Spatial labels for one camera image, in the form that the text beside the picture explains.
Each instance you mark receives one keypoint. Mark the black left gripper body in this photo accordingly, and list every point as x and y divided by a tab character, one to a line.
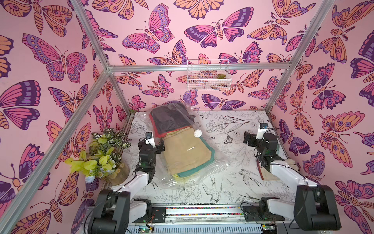
157	150

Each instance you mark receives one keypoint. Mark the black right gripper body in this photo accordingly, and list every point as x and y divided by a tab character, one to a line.
256	140

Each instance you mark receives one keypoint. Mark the beige trousers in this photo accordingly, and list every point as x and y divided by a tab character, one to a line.
186	154

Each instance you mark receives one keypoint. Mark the clear plastic vacuum bag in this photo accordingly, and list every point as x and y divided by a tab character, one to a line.
169	181

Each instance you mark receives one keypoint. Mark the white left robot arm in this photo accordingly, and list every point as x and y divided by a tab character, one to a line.
114	211

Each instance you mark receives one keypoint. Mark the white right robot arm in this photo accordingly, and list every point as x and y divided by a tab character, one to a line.
314	208

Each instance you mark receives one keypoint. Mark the white vacuum bag valve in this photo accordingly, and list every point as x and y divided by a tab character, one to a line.
198	133

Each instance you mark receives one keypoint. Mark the red folded garment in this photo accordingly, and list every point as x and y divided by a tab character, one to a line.
156	132

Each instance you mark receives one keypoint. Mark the dark grey folded garment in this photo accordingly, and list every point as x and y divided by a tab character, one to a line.
172	117

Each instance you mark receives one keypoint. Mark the beige work glove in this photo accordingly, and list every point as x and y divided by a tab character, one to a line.
267	176

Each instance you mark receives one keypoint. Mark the green leafy potted plant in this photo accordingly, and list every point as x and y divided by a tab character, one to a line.
103	160

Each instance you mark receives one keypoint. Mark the small green succulent plant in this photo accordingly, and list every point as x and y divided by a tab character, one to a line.
221	76

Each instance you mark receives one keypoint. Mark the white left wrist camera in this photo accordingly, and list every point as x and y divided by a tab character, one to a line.
149	139

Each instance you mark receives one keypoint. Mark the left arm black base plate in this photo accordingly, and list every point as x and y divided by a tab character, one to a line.
155	215

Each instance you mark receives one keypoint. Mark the white wire wall basket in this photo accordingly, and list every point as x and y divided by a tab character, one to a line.
202	72

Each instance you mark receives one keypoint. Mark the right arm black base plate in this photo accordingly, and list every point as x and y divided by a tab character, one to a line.
254	213

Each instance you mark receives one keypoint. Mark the aluminium mounting rail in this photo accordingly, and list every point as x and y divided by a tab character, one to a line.
204	218

